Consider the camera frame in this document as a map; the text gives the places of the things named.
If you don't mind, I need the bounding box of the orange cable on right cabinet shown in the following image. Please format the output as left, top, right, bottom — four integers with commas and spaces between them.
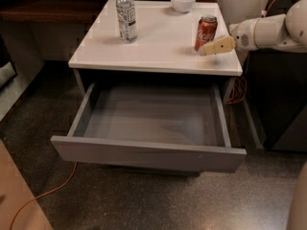
225, 0, 307, 105

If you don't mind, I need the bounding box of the grey cabinet with white top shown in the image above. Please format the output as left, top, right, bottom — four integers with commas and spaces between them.
69, 1, 242, 95

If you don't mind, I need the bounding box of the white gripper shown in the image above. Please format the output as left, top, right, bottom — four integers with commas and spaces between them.
198, 18, 258, 56

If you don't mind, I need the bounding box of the orange extension cable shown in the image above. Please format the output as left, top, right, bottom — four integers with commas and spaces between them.
8, 161, 79, 230

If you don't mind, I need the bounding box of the white bowl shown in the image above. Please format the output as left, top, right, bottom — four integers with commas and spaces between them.
171, 0, 196, 13

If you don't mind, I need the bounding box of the dark cabinet at right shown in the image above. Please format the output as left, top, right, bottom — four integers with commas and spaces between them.
244, 49, 307, 152

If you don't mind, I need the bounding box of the clear plastic water bottle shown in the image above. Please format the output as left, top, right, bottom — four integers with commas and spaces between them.
116, 0, 137, 43

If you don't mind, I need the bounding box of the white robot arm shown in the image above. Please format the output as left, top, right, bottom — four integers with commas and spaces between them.
198, 0, 307, 56

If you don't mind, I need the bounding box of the grey top drawer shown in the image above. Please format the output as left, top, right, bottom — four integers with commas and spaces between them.
51, 83, 247, 173

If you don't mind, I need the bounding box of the dark wooden shelf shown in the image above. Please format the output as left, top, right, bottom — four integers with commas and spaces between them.
0, 0, 217, 26

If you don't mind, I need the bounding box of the red coke can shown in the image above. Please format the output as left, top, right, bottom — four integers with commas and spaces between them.
194, 14, 218, 51

